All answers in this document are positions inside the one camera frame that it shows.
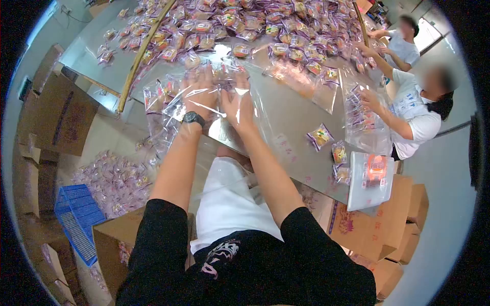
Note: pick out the pile of snack packets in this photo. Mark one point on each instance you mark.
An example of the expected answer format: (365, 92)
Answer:
(249, 23)

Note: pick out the large printed cardboard box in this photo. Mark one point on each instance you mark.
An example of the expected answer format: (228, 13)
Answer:
(367, 229)

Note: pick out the person's legs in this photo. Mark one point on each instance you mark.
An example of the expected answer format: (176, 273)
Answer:
(227, 199)

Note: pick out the short bamboo pole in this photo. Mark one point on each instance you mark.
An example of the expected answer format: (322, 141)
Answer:
(361, 23)

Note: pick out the blue plastic crate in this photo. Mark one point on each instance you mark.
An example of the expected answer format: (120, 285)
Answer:
(76, 222)

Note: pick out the person's left fingers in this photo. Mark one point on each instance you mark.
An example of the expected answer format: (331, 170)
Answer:
(200, 76)

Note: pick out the window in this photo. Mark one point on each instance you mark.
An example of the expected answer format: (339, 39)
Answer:
(428, 34)

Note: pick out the stack of orange-label clear bags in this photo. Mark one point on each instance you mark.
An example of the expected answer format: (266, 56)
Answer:
(369, 183)

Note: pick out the open cardboard box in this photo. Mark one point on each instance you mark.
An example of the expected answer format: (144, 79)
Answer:
(111, 244)

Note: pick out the empty clear plastic bag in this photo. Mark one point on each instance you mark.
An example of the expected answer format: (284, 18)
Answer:
(302, 82)

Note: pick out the heap of packets on floor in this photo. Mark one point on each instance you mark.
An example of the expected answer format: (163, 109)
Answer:
(115, 183)

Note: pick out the long bamboo pole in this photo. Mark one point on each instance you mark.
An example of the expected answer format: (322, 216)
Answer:
(142, 53)

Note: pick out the person's left hand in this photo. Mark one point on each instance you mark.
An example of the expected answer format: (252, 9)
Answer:
(199, 95)

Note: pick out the person's right fingers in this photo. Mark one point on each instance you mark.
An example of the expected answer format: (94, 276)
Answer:
(242, 82)

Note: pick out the person's right hand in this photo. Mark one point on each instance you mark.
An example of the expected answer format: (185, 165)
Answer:
(239, 107)

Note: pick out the stack of flat cardboard boxes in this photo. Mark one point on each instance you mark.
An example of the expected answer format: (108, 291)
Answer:
(57, 111)

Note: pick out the plain cardboard box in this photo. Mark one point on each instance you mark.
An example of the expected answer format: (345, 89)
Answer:
(387, 277)
(415, 218)

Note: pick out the clear plastic bag with packets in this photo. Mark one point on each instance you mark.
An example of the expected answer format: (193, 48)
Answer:
(168, 103)
(363, 122)

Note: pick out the single purple snack packet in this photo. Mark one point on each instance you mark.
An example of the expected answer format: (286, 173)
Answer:
(342, 174)
(319, 136)
(339, 153)

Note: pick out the person's body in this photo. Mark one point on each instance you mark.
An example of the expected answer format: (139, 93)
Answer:
(245, 271)

